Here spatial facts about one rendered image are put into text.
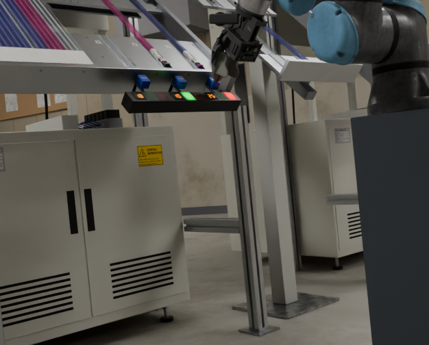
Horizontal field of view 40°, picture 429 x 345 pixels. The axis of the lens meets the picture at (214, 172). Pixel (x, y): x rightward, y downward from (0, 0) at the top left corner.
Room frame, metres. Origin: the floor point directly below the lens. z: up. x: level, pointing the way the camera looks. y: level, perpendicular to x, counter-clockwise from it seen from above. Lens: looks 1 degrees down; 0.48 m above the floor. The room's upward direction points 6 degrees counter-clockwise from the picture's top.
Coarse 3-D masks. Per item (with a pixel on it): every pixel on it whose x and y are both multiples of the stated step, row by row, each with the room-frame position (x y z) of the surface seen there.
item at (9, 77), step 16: (0, 64) 1.20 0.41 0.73; (16, 64) 1.22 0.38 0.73; (32, 64) 1.24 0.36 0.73; (48, 64) 1.27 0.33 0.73; (64, 64) 1.29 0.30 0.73; (80, 64) 1.32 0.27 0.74; (0, 80) 1.22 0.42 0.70; (16, 80) 1.24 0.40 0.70; (32, 80) 1.26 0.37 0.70; (48, 80) 1.29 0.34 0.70; (64, 80) 1.31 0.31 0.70; (80, 80) 1.33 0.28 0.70; (96, 80) 1.36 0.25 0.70; (112, 80) 1.39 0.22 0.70; (128, 80) 1.41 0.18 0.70; (160, 80) 1.47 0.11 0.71; (192, 80) 1.54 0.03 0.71; (224, 80) 1.61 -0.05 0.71
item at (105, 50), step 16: (96, 48) 1.46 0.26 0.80; (112, 48) 1.50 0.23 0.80; (128, 48) 1.53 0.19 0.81; (144, 48) 1.57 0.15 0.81; (160, 48) 1.61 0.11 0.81; (176, 48) 1.64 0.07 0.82; (192, 48) 1.69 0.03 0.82; (96, 64) 1.40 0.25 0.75; (112, 64) 1.43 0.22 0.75; (128, 64) 1.46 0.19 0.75; (144, 64) 1.49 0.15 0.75; (160, 64) 1.52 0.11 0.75; (176, 64) 1.56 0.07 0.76; (192, 64) 1.59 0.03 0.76; (208, 64) 1.64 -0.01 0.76
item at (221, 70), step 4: (220, 52) 1.48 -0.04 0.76; (224, 52) 1.48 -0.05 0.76; (220, 56) 1.49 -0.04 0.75; (224, 56) 1.48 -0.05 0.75; (220, 60) 1.49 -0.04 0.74; (224, 60) 1.48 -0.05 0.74; (212, 64) 1.50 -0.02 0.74; (216, 64) 1.50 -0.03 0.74; (220, 64) 1.49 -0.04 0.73; (224, 64) 1.48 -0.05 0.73; (212, 68) 1.51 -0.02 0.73; (216, 68) 1.50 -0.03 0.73; (220, 68) 1.50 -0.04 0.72; (224, 68) 1.48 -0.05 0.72; (212, 72) 1.52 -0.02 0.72; (216, 72) 1.51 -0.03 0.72; (220, 72) 1.50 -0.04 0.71; (224, 72) 1.48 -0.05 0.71; (212, 76) 1.53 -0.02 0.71; (216, 76) 1.53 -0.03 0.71; (224, 76) 1.49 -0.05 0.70; (216, 80) 1.54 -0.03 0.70
